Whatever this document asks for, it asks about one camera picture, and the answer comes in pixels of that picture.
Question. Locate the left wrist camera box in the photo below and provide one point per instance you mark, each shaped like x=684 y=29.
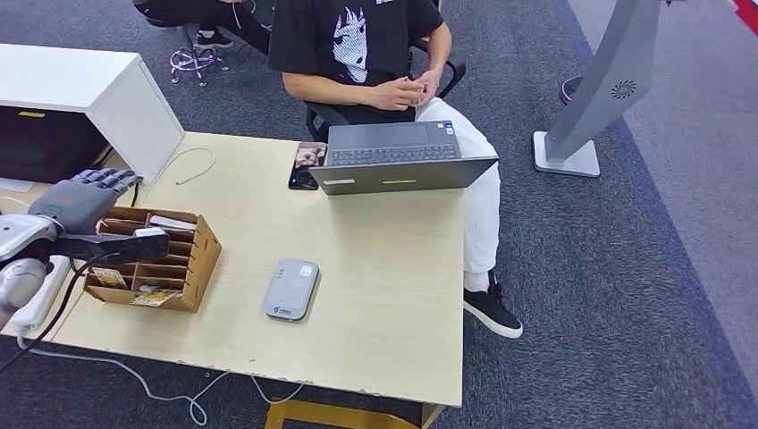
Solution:
x=151 y=232

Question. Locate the person's left forearm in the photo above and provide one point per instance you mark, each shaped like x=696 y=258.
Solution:
x=439 y=50

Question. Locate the person's right hand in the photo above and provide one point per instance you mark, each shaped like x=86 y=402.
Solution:
x=402 y=95

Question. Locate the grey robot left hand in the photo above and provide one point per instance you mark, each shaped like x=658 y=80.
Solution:
x=77 y=204

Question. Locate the seated person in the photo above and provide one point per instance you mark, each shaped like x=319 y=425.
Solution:
x=320 y=47

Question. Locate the background person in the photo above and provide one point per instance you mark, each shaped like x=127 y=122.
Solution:
x=177 y=12

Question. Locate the yellow platform frame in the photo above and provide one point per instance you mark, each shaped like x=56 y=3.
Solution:
x=331 y=414

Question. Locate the person's left hand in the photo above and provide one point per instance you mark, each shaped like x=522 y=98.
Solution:
x=431 y=82

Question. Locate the grey laptop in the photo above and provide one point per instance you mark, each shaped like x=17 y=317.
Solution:
x=402 y=177

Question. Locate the person's right forearm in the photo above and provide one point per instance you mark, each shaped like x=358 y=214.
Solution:
x=331 y=90

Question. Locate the grey card reader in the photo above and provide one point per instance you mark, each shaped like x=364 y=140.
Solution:
x=290 y=290

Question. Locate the black monitor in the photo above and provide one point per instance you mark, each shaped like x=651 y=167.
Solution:
x=41 y=148

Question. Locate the cardboard card organizer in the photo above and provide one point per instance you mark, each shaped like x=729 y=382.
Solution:
x=204 y=260

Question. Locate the printed room key card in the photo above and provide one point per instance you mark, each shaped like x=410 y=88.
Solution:
x=109 y=278
x=154 y=298

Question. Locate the white power strip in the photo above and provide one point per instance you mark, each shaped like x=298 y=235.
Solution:
x=56 y=278

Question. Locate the white paper sheet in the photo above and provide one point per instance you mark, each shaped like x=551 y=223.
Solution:
x=15 y=185

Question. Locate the white desk riser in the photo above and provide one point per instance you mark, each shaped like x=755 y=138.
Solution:
x=59 y=77

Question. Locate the plain white card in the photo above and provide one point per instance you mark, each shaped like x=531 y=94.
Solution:
x=175 y=222

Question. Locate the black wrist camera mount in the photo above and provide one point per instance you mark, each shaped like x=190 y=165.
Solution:
x=118 y=248

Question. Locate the grey kiosk stand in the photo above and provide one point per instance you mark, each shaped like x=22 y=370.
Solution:
x=610 y=71

